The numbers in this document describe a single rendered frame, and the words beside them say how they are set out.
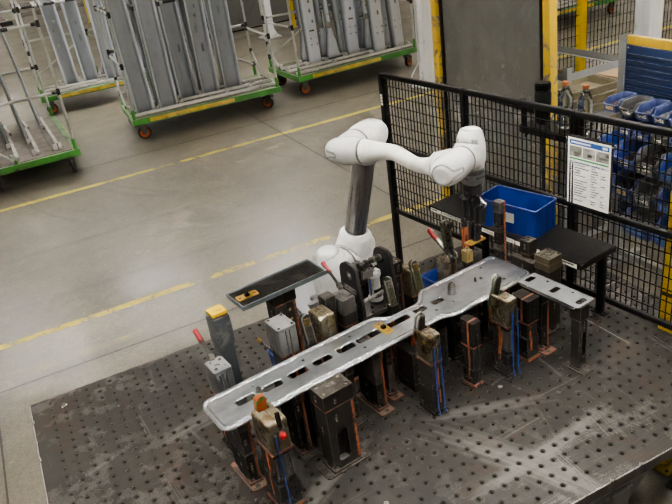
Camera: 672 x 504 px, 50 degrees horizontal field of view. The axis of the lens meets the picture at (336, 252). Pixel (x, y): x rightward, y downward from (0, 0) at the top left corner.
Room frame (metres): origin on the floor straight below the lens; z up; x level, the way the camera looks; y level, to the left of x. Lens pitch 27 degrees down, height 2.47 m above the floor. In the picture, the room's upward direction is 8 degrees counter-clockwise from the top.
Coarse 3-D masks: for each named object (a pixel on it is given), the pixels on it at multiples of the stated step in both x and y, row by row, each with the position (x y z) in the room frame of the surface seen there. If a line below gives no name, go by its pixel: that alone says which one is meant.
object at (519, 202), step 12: (492, 192) 2.96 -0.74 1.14; (504, 192) 2.97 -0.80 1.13; (516, 192) 2.92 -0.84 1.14; (528, 192) 2.87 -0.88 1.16; (492, 204) 2.83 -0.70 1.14; (516, 204) 2.92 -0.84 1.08; (528, 204) 2.87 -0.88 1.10; (540, 204) 2.82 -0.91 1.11; (552, 204) 2.74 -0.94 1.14; (492, 216) 2.83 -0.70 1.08; (516, 216) 2.74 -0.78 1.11; (528, 216) 2.69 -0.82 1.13; (540, 216) 2.68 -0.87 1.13; (552, 216) 2.74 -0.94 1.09; (516, 228) 2.74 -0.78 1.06; (528, 228) 2.69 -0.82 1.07; (540, 228) 2.69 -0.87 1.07
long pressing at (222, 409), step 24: (480, 264) 2.57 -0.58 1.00; (504, 264) 2.54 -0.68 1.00; (432, 288) 2.44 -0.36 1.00; (456, 288) 2.41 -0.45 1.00; (480, 288) 2.39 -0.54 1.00; (504, 288) 2.37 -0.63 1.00; (408, 312) 2.29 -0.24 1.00; (432, 312) 2.27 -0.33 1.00; (456, 312) 2.25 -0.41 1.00; (336, 336) 2.19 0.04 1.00; (360, 336) 2.18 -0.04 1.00; (384, 336) 2.15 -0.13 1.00; (408, 336) 2.15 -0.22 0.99; (288, 360) 2.09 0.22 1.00; (312, 360) 2.07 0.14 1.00; (336, 360) 2.05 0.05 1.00; (360, 360) 2.04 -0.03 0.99; (240, 384) 1.99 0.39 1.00; (264, 384) 1.97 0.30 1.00; (288, 384) 1.95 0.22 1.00; (312, 384) 1.94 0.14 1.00; (216, 408) 1.88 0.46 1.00; (240, 408) 1.86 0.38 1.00
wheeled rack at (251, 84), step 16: (176, 0) 9.07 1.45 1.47; (240, 0) 9.97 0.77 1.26; (112, 32) 8.48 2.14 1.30; (208, 32) 9.79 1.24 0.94; (256, 32) 9.53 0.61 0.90; (112, 64) 9.35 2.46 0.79; (256, 64) 9.83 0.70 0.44; (272, 64) 9.11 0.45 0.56; (256, 80) 9.58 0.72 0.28; (272, 80) 9.23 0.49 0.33; (128, 96) 8.48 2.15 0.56; (192, 96) 9.07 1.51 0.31; (208, 96) 9.09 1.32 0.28; (224, 96) 8.97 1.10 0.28; (240, 96) 8.91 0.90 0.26; (256, 96) 8.98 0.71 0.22; (272, 96) 9.17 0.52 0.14; (128, 112) 8.89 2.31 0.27; (144, 112) 8.62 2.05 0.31; (160, 112) 8.64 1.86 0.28; (176, 112) 8.63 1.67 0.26; (192, 112) 8.70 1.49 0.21; (144, 128) 8.56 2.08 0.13
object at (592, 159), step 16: (576, 144) 2.70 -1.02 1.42; (592, 144) 2.63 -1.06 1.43; (608, 144) 2.57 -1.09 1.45; (576, 160) 2.69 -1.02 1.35; (592, 160) 2.63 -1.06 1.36; (608, 160) 2.57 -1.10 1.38; (576, 176) 2.69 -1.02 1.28; (592, 176) 2.63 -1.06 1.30; (608, 176) 2.56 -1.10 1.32; (576, 192) 2.69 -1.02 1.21; (592, 192) 2.62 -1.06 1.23; (608, 192) 2.56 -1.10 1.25; (592, 208) 2.62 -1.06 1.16; (608, 208) 2.56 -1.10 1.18
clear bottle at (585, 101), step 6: (588, 84) 2.78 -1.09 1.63; (588, 90) 2.77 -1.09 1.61; (582, 96) 2.77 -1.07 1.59; (588, 96) 2.76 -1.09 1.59; (582, 102) 2.76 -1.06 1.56; (588, 102) 2.75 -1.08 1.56; (582, 108) 2.76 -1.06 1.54; (588, 108) 2.75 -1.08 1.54; (588, 126) 2.75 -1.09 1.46; (588, 132) 2.75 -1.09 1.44
